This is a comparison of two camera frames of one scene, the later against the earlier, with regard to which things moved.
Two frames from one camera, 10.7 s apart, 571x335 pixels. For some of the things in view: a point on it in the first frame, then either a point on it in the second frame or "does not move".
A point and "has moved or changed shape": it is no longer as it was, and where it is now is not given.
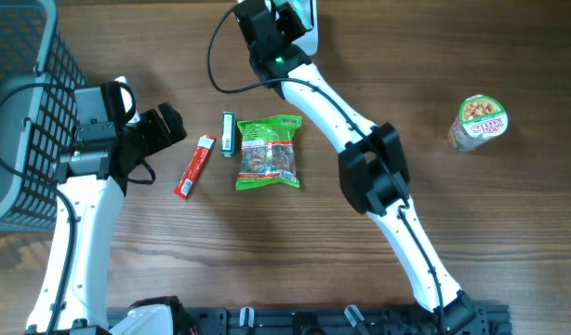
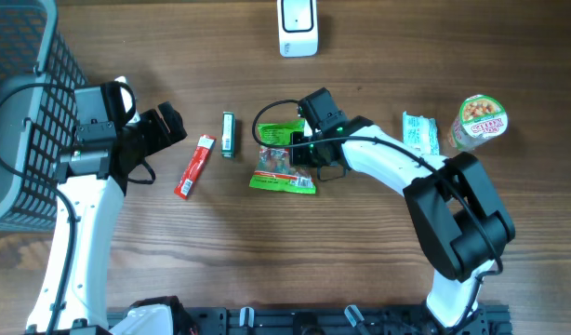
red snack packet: x=194 y=167 does not move
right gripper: x=288 y=16 to x=300 y=156
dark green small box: x=229 y=135 does not move
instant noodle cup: x=480 y=117 does not move
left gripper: x=161 y=136 does not move
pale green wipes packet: x=302 y=9 to x=421 y=133
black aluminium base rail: x=232 y=319 does not move
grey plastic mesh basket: x=32 y=76 does not move
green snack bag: x=269 y=152 has moved or changed shape
